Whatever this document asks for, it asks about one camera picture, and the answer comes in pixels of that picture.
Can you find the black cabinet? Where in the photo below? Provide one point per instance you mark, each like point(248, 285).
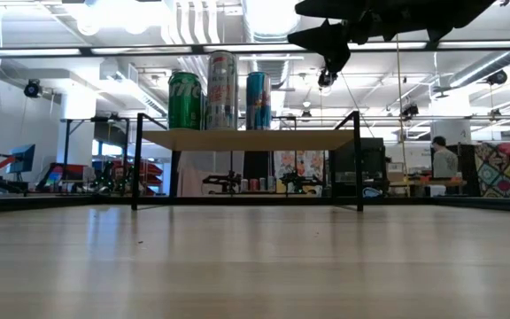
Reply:
point(376, 168)

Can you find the floral poster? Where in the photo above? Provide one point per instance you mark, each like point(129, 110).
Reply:
point(308, 166)

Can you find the green Sprite can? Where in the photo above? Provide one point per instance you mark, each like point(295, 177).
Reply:
point(185, 104)

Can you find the computer monitor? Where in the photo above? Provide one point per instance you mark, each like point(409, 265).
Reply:
point(21, 158)

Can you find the black overhead beam with lights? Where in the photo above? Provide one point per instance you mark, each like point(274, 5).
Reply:
point(197, 48)

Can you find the red storage rack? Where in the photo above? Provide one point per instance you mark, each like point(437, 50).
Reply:
point(149, 170)

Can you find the black background table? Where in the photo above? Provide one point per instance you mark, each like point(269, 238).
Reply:
point(67, 146)

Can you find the silver ventilation duct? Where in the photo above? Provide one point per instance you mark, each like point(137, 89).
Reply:
point(279, 71)

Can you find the black ceiling spotlight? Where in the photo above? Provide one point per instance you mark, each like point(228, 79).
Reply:
point(410, 110)
point(497, 77)
point(33, 88)
point(326, 80)

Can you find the blue and silver slim can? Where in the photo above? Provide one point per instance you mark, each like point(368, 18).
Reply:
point(258, 104)

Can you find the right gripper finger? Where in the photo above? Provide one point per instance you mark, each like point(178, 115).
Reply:
point(326, 9)
point(330, 40)

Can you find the black aluminium table frame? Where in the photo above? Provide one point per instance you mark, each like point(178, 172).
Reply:
point(38, 204)

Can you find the wooden shelf with black frame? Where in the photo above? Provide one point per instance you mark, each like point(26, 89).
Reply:
point(259, 139)

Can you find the person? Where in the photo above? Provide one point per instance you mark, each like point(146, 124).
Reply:
point(444, 164)

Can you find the white Celsius Peach Vibe can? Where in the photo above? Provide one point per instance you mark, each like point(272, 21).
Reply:
point(222, 93)

